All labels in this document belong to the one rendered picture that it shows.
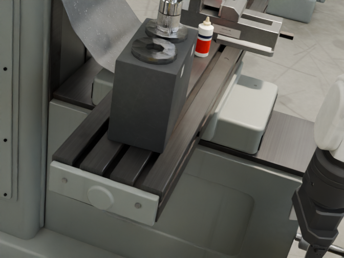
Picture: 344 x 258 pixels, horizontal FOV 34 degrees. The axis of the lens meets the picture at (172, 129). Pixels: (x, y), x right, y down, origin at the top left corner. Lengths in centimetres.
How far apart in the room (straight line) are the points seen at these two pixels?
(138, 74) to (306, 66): 285
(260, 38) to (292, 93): 187
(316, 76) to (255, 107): 220
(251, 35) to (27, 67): 63
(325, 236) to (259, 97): 76
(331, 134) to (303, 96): 266
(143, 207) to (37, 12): 67
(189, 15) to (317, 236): 88
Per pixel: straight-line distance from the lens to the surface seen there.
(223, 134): 153
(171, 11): 115
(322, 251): 97
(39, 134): 174
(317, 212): 93
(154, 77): 106
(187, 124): 125
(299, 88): 356
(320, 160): 89
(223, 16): 162
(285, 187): 158
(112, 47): 162
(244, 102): 160
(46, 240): 197
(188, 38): 119
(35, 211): 192
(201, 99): 135
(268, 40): 163
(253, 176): 157
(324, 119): 85
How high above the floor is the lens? 163
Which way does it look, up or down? 34 degrees down
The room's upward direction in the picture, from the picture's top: 10 degrees clockwise
